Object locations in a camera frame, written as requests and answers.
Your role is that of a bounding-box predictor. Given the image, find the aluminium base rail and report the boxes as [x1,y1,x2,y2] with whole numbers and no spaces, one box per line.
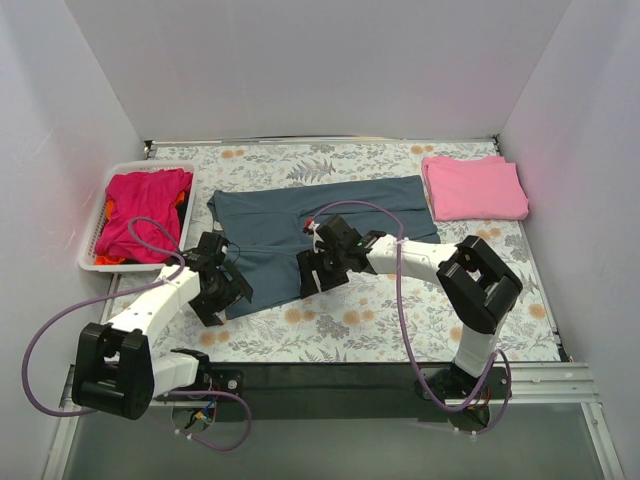
[45,362,623,479]

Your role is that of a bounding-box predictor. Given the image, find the orange garment in basket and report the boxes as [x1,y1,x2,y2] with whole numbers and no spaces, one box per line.
[94,199,126,265]

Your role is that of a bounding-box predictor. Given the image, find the white plastic basket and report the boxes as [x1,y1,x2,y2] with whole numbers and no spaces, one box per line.
[78,160,198,274]

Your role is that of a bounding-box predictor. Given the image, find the blue-grey t-shirt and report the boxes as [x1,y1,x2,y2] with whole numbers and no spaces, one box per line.
[206,174,442,321]

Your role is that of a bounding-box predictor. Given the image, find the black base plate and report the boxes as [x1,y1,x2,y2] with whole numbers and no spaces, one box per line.
[208,363,508,426]

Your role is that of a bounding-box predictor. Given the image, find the folded pink t-shirt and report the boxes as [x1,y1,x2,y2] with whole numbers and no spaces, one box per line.
[422,156,529,222]

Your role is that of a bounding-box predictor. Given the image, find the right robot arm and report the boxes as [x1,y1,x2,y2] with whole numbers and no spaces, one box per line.
[296,215,522,400]

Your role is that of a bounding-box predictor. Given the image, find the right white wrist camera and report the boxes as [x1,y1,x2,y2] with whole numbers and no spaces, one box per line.
[303,217,322,252]

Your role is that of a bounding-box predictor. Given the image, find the floral table mat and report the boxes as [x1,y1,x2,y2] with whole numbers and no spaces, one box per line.
[153,141,560,362]

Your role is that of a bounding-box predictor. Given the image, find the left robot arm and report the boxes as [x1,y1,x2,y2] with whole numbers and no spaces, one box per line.
[71,232,253,420]

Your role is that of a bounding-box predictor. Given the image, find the magenta t-shirt in basket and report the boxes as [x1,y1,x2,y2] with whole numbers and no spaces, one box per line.
[95,168,193,264]

